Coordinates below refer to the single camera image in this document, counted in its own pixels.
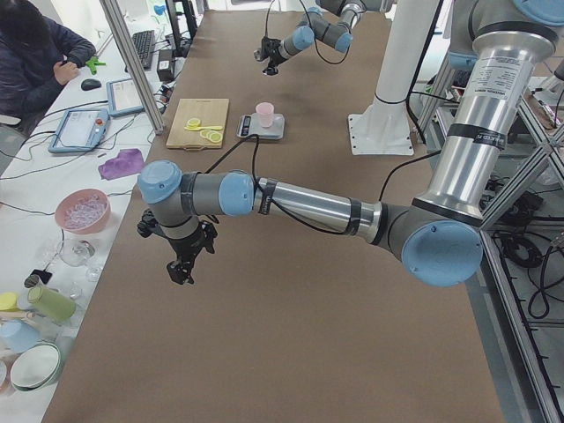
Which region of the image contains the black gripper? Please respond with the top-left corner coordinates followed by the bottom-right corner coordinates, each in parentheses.
top-left (260, 38), bottom-right (286, 76)
top-left (160, 218), bottom-right (217, 285)

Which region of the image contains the clear glass sauce bottle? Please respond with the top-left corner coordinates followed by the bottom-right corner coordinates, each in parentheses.
top-left (254, 48), bottom-right (265, 62)

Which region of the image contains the pink plastic cup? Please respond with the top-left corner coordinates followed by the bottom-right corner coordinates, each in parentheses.
top-left (256, 101), bottom-right (274, 128)

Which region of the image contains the silver digital kitchen scale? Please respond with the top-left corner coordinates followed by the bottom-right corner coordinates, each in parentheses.
top-left (236, 113), bottom-right (286, 141)

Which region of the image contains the green cup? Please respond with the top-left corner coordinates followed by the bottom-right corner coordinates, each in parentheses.
top-left (27, 286), bottom-right (77, 323)

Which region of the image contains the yellow cup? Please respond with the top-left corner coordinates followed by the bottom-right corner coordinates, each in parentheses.
top-left (0, 292), bottom-right (19, 312)

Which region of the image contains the light blue cup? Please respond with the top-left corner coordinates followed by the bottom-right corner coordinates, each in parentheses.
top-left (0, 320), bottom-right (41, 353)

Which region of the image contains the bamboo cutting board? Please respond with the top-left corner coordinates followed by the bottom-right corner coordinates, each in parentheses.
top-left (166, 99), bottom-right (229, 151)

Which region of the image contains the lemon slice front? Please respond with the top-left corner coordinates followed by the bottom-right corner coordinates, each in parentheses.
top-left (206, 130), bottom-right (223, 144)

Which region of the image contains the wine glass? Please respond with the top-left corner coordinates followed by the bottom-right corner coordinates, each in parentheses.
top-left (56, 239), bottom-right (103, 283)

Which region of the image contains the lemon slice top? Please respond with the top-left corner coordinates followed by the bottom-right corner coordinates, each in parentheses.
top-left (186, 117), bottom-right (201, 129)

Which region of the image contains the yellow plastic knife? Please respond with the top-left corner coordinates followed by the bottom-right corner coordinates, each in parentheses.
top-left (184, 125), bottom-right (224, 131)

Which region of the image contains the pink bowl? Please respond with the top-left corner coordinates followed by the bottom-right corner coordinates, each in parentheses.
top-left (55, 189), bottom-right (111, 234)

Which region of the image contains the purple cloth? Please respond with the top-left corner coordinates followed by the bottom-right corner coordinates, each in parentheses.
top-left (98, 148), bottom-right (145, 181)

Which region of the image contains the black keyboard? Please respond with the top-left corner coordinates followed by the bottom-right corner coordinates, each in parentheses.
top-left (131, 30), bottom-right (155, 70)

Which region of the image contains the far teach pendant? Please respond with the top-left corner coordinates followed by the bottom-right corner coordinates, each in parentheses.
top-left (106, 78), bottom-right (145, 117)

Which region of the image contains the teach pendant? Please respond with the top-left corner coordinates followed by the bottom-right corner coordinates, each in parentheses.
top-left (48, 108), bottom-right (109, 154)
top-left (106, 78), bottom-right (145, 117)

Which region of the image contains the near teach pendant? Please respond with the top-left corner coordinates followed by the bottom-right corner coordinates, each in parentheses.
top-left (48, 108), bottom-right (109, 154)

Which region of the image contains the green white bowl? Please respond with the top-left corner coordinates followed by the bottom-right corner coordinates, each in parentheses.
top-left (10, 343), bottom-right (63, 391)

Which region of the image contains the black computer mouse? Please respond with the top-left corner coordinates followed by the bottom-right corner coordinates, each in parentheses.
top-left (80, 78), bottom-right (101, 92)

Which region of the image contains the person in dark jacket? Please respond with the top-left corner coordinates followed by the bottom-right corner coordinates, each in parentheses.
top-left (1, 1), bottom-right (96, 135)

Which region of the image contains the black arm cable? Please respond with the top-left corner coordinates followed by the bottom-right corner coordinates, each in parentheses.
top-left (263, 0), bottom-right (353, 65)
top-left (204, 131), bottom-right (442, 233)

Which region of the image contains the aluminium frame post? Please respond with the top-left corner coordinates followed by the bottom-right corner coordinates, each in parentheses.
top-left (100, 0), bottom-right (165, 135)

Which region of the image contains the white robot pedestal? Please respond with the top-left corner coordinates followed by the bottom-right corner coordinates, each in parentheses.
top-left (348, 0), bottom-right (442, 156)

